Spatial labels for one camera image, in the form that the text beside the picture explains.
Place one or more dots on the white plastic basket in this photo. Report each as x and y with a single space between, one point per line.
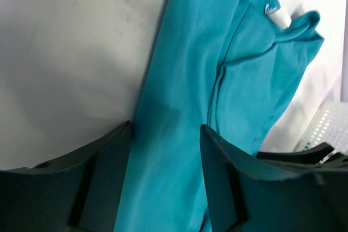
329 125

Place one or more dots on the teal t-shirt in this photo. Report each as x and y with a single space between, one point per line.
223 63

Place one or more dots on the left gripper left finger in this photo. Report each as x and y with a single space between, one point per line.
79 191

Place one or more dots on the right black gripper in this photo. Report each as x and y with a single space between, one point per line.
320 157

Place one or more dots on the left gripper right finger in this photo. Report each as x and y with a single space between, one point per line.
247 194

